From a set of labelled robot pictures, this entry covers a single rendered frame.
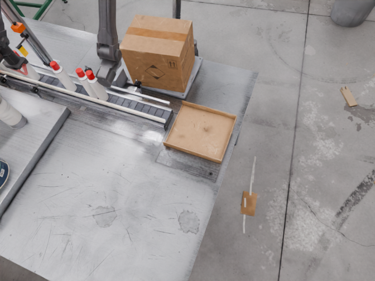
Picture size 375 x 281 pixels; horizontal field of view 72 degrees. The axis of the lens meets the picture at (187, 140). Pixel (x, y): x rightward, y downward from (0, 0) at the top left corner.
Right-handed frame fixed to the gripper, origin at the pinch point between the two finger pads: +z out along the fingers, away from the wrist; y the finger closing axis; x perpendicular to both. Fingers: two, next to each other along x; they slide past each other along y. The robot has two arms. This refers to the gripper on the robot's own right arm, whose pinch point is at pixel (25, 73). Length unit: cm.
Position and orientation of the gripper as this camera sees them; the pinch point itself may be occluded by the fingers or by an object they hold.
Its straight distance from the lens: 161.4
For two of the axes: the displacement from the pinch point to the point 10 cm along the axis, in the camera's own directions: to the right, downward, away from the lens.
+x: 3.5, -8.5, 3.9
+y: 9.3, 2.8, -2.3
